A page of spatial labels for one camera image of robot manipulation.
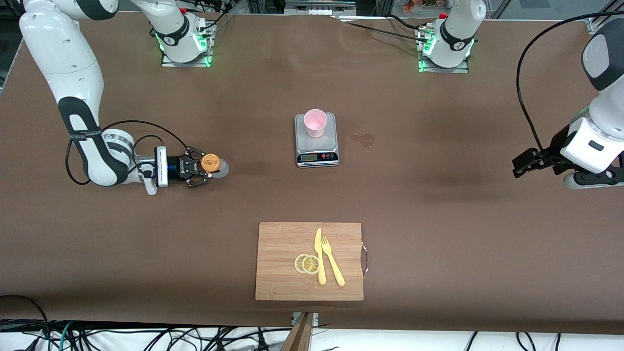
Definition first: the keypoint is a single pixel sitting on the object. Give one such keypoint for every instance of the silver digital kitchen scale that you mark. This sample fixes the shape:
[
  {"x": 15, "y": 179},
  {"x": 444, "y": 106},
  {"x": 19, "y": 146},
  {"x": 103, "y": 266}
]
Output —
[{"x": 326, "y": 145}]

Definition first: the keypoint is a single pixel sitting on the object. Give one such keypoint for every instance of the brown sauce spill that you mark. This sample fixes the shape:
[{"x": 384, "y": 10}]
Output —
[{"x": 364, "y": 140}]

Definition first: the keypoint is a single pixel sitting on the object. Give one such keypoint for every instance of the silver box white sockets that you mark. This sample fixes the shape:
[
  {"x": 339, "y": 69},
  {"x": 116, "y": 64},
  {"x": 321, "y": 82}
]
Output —
[{"x": 319, "y": 7}]

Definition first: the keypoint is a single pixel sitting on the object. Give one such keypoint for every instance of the wooden post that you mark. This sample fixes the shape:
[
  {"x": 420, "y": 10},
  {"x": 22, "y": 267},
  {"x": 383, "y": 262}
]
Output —
[{"x": 300, "y": 336}]

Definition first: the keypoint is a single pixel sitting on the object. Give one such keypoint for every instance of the yellow plastic fork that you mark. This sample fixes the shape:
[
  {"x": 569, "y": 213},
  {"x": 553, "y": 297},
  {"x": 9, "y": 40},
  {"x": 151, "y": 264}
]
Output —
[{"x": 336, "y": 273}]

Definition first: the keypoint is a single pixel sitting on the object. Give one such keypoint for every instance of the pink plastic cup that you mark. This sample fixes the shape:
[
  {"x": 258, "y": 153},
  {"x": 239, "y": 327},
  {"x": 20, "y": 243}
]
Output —
[{"x": 315, "y": 124}]

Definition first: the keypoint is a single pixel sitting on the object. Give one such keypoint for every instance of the aluminium frame corner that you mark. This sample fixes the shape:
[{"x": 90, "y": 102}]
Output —
[{"x": 594, "y": 27}]

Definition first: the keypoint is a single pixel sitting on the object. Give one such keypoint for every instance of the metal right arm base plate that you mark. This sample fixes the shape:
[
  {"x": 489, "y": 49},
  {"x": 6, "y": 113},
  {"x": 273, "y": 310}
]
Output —
[{"x": 187, "y": 64}]

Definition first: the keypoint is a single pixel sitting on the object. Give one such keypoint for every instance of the yellow plastic knife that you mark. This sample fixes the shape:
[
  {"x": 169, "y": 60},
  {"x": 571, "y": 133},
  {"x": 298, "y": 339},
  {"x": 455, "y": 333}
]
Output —
[{"x": 321, "y": 273}]

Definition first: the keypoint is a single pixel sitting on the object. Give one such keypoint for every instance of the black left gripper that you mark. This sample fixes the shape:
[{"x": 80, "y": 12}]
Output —
[{"x": 549, "y": 156}]

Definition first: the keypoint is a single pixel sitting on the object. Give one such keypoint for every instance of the translucent sauce bottle orange cap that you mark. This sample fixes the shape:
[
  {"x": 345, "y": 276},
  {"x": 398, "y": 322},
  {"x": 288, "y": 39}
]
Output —
[{"x": 210, "y": 163}]

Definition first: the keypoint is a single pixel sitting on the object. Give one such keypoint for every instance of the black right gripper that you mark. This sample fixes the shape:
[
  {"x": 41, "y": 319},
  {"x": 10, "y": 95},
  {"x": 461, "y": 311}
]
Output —
[{"x": 178, "y": 168}]

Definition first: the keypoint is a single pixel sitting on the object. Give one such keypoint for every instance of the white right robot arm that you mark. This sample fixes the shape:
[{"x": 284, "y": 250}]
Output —
[{"x": 63, "y": 63}]

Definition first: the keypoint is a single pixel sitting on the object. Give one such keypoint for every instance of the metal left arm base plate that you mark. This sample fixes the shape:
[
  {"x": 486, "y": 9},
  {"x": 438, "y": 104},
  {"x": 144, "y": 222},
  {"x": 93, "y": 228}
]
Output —
[{"x": 446, "y": 70}]

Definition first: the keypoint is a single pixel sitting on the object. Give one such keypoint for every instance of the wooden cutting board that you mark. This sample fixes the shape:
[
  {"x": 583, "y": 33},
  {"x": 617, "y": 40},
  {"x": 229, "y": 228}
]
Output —
[{"x": 278, "y": 263}]

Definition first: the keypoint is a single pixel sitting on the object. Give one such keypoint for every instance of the yellow lemon slice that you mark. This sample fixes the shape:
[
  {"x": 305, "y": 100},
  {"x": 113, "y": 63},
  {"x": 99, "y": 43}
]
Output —
[
  {"x": 311, "y": 264},
  {"x": 298, "y": 263}
]

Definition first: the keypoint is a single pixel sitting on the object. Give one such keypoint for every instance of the small metal bracket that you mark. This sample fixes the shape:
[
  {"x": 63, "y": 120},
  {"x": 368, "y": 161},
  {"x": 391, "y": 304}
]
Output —
[{"x": 314, "y": 318}]

